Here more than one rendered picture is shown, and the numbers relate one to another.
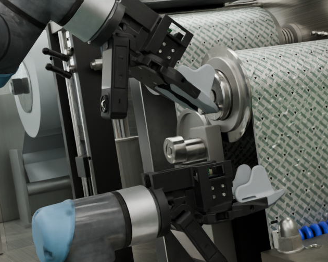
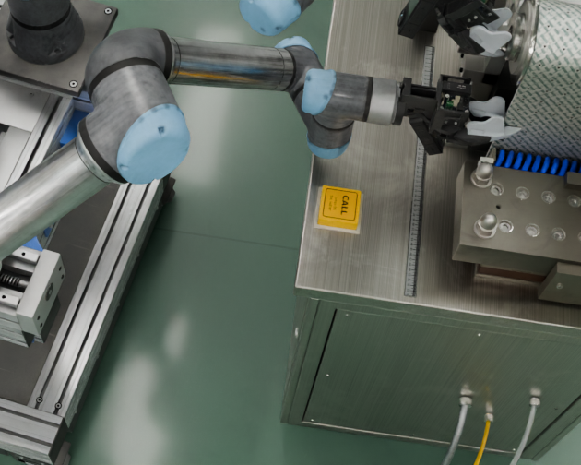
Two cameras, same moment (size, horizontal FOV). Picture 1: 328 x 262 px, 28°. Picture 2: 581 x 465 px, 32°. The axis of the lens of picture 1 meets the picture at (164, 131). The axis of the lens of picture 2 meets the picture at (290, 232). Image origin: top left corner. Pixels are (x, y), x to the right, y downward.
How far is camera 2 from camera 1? 1.28 m
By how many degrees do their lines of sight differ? 62
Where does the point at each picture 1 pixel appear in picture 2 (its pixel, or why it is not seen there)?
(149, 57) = (447, 18)
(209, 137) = not seen: hidden behind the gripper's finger
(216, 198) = (448, 123)
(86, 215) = (337, 103)
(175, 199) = (415, 109)
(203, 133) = not seen: hidden behind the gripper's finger
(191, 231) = (418, 129)
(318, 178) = (560, 132)
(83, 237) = (328, 113)
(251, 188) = (483, 126)
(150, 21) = not seen: outside the picture
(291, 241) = (478, 181)
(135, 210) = (373, 113)
